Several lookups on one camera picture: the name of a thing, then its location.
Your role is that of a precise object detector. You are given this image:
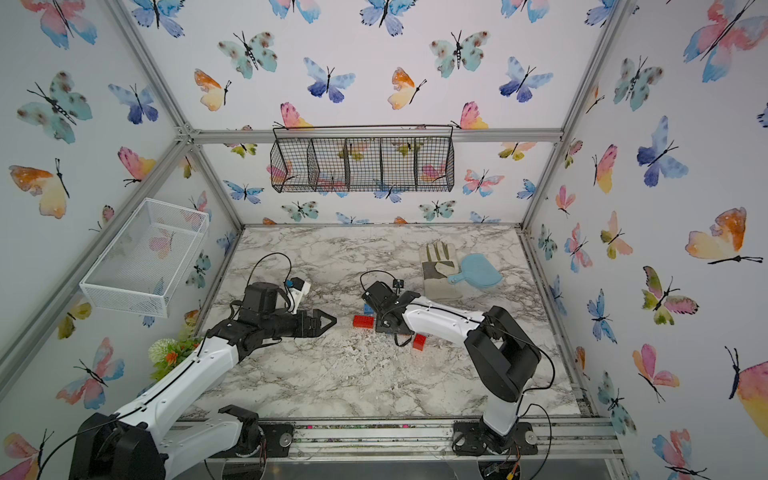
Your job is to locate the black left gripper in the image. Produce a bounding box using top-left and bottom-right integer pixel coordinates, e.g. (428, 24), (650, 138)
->
(261, 308), (337, 340)

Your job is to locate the red 2x4 lego brick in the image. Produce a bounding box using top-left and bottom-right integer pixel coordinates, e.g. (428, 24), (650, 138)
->
(353, 315), (375, 329)

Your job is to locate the red 2x2 lego brick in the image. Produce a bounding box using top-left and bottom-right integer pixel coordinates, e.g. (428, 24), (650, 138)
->
(411, 334), (426, 351)

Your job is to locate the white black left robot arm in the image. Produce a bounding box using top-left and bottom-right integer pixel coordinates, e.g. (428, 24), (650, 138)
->
(69, 282), (337, 479)

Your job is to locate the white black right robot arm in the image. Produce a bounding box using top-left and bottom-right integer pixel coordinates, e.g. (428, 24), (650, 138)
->
(362, 281), (543, 441)

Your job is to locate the grey white work glove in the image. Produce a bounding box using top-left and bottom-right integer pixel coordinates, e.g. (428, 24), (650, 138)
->
(419, 240), (461, 301)

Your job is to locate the potted artificial flower plant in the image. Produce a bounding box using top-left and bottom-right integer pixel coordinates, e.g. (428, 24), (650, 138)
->
(148, 325), (201, 381)

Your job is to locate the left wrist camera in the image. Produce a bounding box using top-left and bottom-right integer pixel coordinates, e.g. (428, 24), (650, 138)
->
(285, 277), (311, 314)

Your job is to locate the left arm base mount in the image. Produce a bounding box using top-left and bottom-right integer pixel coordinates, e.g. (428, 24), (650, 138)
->
(217, 421), (295, 460)

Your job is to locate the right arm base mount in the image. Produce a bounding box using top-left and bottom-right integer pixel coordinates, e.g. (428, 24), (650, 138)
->
(451, 420), (538, 457)

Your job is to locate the black wire wall basket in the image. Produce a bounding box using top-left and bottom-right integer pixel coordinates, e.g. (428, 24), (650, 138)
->
(267, 124), (455, 193)

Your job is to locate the white mesh wall basket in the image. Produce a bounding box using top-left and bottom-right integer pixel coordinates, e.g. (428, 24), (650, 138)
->
(79, 198), (209, 318)

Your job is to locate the aluminium front rail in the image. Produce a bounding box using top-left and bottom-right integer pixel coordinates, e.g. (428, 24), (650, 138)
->
(260, 415), (624, 462)

